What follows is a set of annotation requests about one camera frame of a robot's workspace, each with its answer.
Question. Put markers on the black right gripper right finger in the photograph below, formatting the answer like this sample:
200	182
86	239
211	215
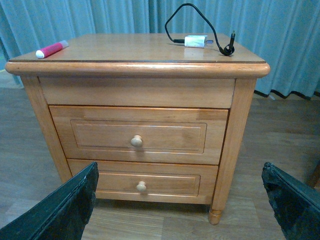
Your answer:
296	205

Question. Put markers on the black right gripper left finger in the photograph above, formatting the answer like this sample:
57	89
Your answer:
62	215

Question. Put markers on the drawer wooden knob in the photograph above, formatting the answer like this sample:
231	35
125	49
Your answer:
141	186
136	141

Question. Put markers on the pink marker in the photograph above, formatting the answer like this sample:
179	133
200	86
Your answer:
51	49

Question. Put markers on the wooden nightstand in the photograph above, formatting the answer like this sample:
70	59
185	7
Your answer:
143	71

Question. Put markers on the grey curtain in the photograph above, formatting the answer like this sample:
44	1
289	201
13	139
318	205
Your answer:
285	33

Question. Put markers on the white charger adapter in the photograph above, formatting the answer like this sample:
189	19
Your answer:
197	41

